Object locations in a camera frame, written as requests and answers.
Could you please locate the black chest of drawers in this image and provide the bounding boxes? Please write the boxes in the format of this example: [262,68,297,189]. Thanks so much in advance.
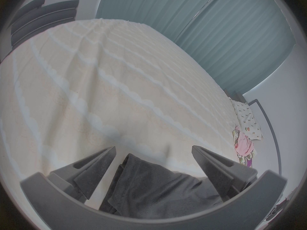
[7,0,79,48]

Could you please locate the pink garment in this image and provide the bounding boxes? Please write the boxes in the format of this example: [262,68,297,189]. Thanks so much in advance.
[234,126,254,156]

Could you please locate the bed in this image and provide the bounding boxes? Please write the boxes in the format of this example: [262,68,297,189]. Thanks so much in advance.
[0,18,281,211]

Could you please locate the white printed pillow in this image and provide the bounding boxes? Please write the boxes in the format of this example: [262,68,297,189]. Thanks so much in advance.
[231,99,263,141]

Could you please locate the black T-shirt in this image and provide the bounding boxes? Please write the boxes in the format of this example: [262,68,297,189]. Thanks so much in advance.
[99,153,224,219]

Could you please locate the blue-green curtain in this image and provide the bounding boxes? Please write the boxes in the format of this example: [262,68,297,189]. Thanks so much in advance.
[95,0,296,95]

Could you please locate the grey bedside table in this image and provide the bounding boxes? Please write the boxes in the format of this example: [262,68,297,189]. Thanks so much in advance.
[224,89,247,102]

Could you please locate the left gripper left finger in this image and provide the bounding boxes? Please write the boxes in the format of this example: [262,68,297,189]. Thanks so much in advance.
[49,146,117,200]

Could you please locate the white printed garment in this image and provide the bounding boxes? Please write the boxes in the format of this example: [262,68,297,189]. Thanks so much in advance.
[231,128,256,165]

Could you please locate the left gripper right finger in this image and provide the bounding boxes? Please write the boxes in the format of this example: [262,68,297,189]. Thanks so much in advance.
[192,145,258,203]

